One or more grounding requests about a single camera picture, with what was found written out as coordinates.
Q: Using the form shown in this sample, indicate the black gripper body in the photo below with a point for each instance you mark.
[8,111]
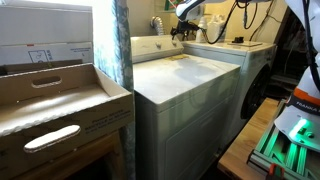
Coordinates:
[183,28]

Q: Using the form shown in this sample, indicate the washer control knob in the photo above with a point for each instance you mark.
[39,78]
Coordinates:
[174,43]
[158,45]

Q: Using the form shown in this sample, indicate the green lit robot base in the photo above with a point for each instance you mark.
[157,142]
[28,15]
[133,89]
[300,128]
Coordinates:
[275,149]

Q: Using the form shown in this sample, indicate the white top-load washing machine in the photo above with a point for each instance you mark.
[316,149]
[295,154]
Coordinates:
[181,102]

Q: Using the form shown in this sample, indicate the white front-load washing machine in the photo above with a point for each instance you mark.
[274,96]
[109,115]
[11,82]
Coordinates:
[255,60]

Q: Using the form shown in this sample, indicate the white detergent bottle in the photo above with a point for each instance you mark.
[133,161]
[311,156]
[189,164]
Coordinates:
[215,27]
[202,26]

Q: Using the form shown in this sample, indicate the small black object on washer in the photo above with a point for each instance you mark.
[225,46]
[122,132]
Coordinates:
[238,39]

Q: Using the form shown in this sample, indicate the patterned blue curtain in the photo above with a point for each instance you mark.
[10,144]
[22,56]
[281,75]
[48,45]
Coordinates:
[111,41]

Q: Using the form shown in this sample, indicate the wooden table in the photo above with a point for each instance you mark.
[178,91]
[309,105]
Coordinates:
[233,163]

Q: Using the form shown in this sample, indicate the white cardboard box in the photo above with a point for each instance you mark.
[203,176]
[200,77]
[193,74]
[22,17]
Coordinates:
[33,31]

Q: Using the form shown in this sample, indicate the open cardboard box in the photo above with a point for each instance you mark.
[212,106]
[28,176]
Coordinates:
[48,113]

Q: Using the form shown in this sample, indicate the silver flexible dryer duct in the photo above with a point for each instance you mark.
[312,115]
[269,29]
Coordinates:
[157,24]

